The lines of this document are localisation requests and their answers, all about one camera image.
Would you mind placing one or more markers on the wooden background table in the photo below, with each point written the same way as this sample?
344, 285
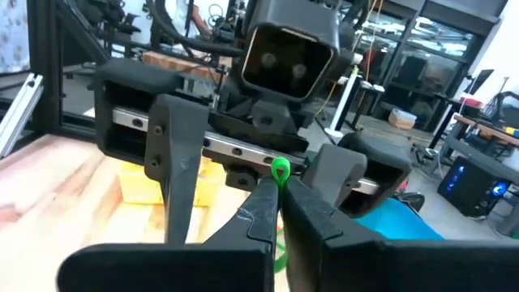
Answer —
170, 63

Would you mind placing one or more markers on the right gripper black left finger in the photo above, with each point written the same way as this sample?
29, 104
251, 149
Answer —
227, 263

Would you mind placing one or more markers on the black background robot arm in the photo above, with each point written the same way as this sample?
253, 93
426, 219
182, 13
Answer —
101, 14

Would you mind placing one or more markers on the green rubber band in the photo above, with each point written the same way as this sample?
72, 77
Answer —
281, 161

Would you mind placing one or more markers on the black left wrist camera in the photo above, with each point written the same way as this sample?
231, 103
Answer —
290, 61

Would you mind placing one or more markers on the white floor stand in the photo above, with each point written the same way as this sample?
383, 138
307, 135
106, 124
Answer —
344, 105

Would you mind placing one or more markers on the black shelving unit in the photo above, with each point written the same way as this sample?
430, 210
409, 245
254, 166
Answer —
421, 69

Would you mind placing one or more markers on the yellow perforated plastic basket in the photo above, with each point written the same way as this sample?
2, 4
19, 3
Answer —
134, 186

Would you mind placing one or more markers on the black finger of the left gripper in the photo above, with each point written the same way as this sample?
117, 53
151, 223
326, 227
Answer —
334, 170
176, 142

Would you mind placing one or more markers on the dark computer monitor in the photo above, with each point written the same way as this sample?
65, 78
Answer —
480, 81

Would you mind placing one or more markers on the teal plastic basket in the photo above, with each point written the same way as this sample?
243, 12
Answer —
397, 223

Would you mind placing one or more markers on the wooden workbench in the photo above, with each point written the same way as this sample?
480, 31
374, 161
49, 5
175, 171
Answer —
486, 131

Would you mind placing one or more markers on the floral patterned cloth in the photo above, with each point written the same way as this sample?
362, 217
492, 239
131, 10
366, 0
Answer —
12, 32

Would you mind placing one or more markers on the grey metal stand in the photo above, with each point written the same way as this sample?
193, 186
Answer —
20, 117

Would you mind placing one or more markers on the black computer tower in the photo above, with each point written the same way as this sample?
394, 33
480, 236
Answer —
470, 186

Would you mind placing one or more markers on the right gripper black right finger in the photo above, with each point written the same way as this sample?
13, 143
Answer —
365, 263

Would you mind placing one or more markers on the white box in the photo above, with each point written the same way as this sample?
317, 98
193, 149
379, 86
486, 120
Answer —
401, 119

